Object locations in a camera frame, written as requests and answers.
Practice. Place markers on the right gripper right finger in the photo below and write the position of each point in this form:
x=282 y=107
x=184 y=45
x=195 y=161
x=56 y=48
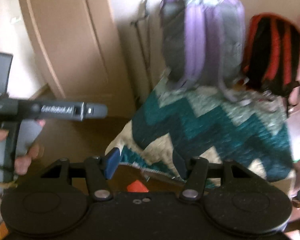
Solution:
x=195 y=176

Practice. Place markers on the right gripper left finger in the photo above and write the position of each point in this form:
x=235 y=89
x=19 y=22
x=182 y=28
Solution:
x=98 y=170

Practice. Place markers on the teal cream zigzag blanket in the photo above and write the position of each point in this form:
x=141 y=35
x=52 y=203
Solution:
x=173 y=126

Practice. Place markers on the beige wardrobe door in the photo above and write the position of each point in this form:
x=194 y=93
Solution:
x=77 y=48

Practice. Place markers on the black red backpack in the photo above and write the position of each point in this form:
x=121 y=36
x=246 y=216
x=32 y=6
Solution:
x=272 y=56

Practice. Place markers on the purple grey backpack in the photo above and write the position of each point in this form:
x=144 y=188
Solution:
x=202 y=43

